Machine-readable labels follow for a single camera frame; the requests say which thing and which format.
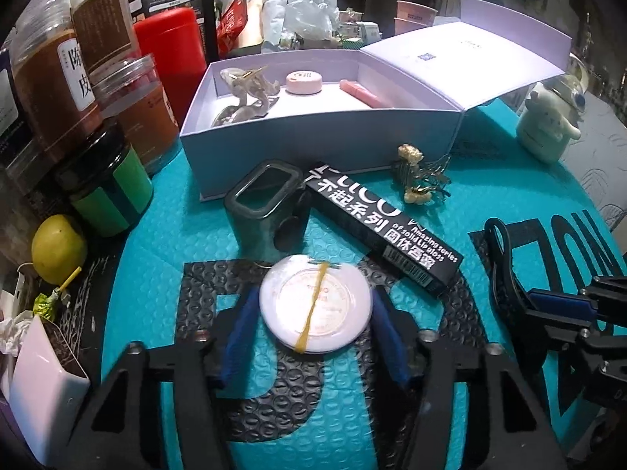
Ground round white compact case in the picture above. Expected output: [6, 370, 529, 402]
[259, 255, 372, 354]

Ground black lip gloss box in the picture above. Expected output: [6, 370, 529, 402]
[305, 163, 463, 296]

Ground dark green square tin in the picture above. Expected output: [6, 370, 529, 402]
[224, 160, 312, 263]

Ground gold flower hair claw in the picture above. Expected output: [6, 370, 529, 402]
[392, 143, 452, 205]

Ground black curved hair clip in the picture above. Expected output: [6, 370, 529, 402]
[485, 217, 533, 324]

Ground teal bubble mailer mat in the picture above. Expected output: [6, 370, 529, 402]
[102, 102, 626, 469]

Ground white square planter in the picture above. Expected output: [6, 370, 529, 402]
[9, 315, 91, 467]

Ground green labelled dark jar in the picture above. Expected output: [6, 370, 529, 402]
[58, 118, 153, 238]

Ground yellow lemon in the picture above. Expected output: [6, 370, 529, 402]
[31, 214, 87, 286]

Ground lilac gift box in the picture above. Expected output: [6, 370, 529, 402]
[180, 0, 572, 199]

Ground beige hair claw clip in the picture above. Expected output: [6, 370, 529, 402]
[212, 66, 282, 127]

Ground pink lipstick tube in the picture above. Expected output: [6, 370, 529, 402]
[339, 80, 391, 108]

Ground small pink round jar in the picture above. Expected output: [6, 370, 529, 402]
[285, 70, 323, 96]

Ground short orange spice jar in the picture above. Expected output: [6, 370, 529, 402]
[94, 54, 181, 176]

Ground red cylindrical canister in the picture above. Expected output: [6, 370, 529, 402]
[134, 7, 207, 126]

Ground jar with white label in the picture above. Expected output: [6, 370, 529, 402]
[9, 0, 102, 163]

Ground red snack packet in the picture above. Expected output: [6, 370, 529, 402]
[217, 0, 248, 58]

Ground pink paper cups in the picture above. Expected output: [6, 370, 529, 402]
[394, 0, 438, 35]

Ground clear plastic bag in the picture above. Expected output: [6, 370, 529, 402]
[284, 0, 339, 40]

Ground tall brown spice jar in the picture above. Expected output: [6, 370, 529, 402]
[70, 0, 140, 79]

